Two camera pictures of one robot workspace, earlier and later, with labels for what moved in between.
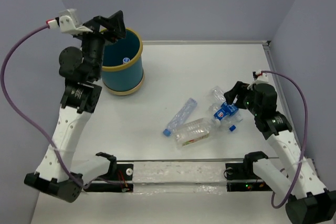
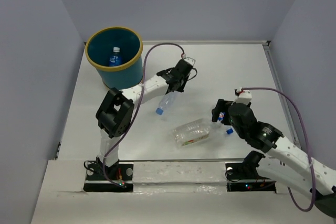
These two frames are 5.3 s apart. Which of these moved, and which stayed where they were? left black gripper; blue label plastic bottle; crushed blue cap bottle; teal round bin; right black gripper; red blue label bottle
Moved: right black gripper; blue label plastic bottle; left black gripper; crushed blue cap bottle
Stayed: red blue label bottle; teal round bin
